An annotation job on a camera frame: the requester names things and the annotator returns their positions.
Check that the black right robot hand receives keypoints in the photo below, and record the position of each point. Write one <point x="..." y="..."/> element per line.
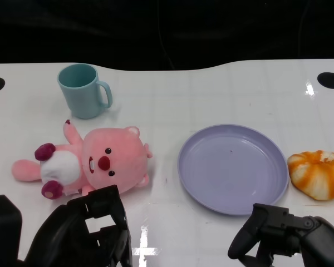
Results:
<point x="309" y="239"/>

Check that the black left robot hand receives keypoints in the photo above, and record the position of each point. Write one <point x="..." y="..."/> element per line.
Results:
<point x="72" y="236"/>

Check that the pink plush beaver doll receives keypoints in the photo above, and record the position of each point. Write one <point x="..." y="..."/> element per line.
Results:
<point x="114" y="158"/>

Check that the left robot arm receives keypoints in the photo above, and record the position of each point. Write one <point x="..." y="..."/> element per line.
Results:
<point x="2" y="228"/>

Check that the purple plastic plate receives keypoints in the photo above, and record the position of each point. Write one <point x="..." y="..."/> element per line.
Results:
<point x="231" y="172"/>

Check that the orange white pumpkin toy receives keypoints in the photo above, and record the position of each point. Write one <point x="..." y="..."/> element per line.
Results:
<point x="317" y="178"/>

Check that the teal plastic mug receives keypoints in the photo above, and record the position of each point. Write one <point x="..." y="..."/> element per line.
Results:
<point x="80" y="103"/>

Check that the black backdrop cloth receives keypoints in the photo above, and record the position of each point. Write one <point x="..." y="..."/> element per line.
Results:
<point x="100" y="30"/>

